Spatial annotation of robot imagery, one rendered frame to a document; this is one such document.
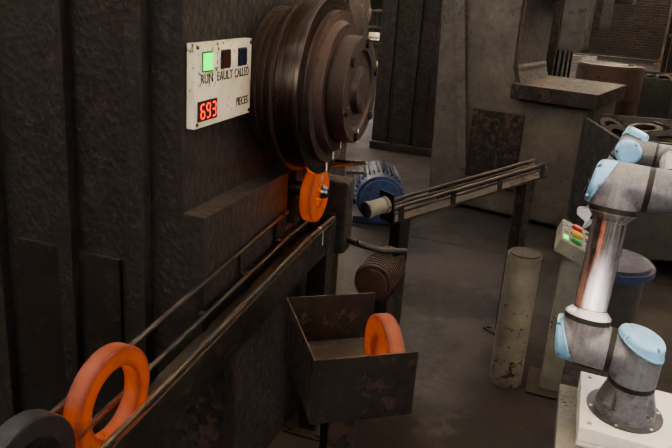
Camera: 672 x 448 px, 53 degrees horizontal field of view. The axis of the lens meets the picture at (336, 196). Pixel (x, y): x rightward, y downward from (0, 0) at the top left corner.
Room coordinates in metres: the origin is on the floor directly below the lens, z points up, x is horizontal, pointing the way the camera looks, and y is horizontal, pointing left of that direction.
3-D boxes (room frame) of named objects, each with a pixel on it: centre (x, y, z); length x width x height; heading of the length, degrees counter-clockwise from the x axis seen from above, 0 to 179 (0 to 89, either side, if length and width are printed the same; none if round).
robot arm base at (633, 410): (1.55, -0.80, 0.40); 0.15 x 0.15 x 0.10
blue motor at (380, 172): (4.08, -0.26, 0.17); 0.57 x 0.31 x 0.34; 1
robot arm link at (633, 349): (1.55, -0.80, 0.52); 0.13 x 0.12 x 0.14; 66
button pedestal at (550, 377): (2.22, -0.85, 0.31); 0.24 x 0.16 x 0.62; 161
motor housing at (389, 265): (2.08, -0.17, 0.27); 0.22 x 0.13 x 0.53; 161
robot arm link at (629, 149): (2.02, -0.90, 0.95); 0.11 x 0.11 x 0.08; 66
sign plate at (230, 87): (1.52, 0.28, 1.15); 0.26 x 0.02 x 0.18; 161
